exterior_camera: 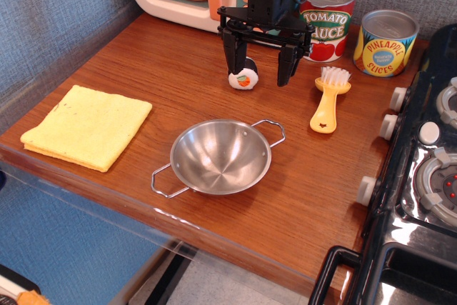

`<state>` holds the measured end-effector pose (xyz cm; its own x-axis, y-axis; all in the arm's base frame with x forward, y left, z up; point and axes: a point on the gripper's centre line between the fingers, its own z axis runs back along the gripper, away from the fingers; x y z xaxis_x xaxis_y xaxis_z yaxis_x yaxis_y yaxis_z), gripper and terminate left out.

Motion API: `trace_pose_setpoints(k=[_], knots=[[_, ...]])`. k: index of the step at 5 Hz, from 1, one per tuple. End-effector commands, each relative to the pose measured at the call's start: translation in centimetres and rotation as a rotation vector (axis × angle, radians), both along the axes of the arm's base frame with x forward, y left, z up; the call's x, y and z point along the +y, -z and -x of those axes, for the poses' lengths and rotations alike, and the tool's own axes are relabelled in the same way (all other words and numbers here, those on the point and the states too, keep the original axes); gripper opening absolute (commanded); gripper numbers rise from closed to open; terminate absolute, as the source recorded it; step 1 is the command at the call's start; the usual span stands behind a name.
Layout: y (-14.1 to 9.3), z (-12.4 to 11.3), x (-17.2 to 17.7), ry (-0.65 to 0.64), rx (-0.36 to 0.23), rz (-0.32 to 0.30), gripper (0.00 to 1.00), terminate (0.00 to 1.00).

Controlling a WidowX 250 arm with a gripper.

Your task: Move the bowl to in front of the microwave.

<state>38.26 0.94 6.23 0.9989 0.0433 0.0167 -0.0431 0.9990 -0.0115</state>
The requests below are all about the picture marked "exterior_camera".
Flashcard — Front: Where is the white stove knob lower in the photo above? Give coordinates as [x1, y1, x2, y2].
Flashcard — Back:
[356, 176, 377, 206]

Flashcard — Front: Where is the white stove knob middle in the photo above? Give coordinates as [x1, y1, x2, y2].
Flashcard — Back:
[379, 114, 398, 141]

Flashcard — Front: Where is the white stove knob upper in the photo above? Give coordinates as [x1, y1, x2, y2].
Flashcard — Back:
[389, 87, 408, 112]

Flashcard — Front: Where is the tomato sauce can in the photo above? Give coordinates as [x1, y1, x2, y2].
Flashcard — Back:
[299, 0, 356, 62]

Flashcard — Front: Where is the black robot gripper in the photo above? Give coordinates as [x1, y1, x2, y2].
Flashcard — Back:
[217, 0, 314, 87]

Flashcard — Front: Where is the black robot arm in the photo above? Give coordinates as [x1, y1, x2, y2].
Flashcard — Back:
[217, 0, 315, 90]

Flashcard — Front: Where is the white stove knob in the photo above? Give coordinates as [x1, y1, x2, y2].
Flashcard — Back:
[356, 176, 377, 206]
[389, 87, 408, 112]
[379, 114, 398, 141]

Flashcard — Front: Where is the stainless steel colander bowl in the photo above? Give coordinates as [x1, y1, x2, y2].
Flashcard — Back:
[151, 119, 286, 199]

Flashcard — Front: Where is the black toy stove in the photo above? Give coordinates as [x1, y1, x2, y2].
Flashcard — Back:
[309, 24, 456, 304]

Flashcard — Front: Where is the pineapple slices can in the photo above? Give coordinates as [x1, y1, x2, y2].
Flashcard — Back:
[353, 9, 420, 78]

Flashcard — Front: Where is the toy sushi roll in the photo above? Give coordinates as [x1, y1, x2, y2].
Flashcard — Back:
[228, 57, 259, 90]

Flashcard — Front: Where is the orange object bottom left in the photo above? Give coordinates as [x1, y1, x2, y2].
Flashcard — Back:
[16, 290, 51, 305]

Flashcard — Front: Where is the yellow dish brush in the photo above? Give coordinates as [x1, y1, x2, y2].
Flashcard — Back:
[310, 66, 351, 134]

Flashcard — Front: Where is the yellow folded towel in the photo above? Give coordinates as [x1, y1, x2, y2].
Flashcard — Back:
[20, 85, 152, 173]

